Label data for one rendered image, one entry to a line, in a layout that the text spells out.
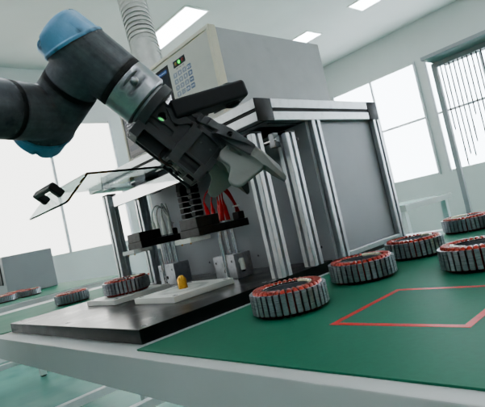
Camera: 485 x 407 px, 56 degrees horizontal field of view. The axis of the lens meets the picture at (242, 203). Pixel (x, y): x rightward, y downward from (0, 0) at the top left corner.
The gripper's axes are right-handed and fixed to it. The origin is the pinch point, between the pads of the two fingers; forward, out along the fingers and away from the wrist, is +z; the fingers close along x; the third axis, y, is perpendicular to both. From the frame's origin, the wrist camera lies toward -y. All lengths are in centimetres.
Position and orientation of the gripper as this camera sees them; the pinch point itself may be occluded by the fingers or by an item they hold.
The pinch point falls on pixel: (269, 183)
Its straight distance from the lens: 66.8
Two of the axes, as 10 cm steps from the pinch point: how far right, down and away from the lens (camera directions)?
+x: 3.1, -0.9, -9.5
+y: -5.6, 7.9, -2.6
